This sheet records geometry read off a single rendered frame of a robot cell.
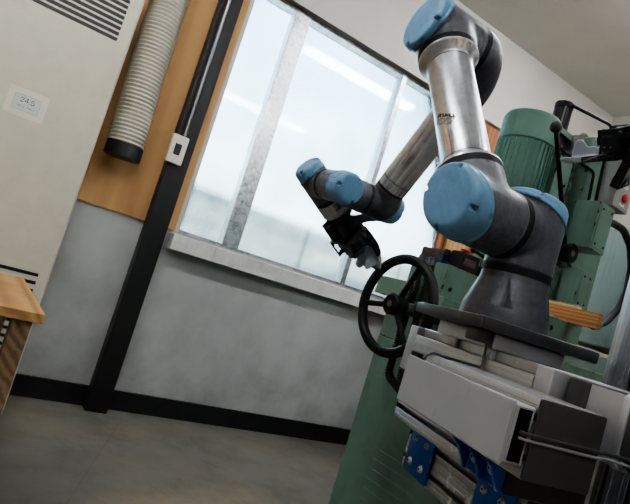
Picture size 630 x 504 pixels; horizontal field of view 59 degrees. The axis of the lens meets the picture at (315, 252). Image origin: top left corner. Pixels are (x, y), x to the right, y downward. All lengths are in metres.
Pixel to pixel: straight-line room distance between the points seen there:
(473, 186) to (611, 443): 0.39
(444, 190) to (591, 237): 1.01
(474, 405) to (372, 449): 1.09
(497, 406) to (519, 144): 1.23
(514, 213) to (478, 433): 0.38
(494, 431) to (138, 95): 2.09
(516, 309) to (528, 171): 0.89
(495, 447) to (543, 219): 0.45
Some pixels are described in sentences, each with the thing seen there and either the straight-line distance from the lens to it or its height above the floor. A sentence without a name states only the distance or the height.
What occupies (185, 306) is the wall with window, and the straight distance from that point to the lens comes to 2.73.
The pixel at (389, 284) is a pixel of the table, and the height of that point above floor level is 0.88.
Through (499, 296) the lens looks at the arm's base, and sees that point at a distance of 0.96.
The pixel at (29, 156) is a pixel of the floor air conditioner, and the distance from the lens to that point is 2.28.
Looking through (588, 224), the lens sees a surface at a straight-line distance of 1.88.
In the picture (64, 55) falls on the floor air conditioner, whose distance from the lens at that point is 2.34.
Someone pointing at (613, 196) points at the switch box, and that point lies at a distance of 2.00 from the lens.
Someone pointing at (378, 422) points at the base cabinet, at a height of 0.46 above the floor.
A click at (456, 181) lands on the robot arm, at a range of 0.89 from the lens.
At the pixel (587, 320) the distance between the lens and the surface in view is 1.59.
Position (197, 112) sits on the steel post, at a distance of 2.64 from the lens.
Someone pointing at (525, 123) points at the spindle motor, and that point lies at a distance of 1.83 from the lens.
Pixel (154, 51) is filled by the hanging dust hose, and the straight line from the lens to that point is 2.52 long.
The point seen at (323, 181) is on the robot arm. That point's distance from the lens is 1.29.
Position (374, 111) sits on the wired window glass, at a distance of 3.28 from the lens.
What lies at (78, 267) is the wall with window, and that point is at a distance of 2.60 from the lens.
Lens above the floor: 0.77
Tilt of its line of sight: 4 degrees up
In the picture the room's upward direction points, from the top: 17 degrees clockwise
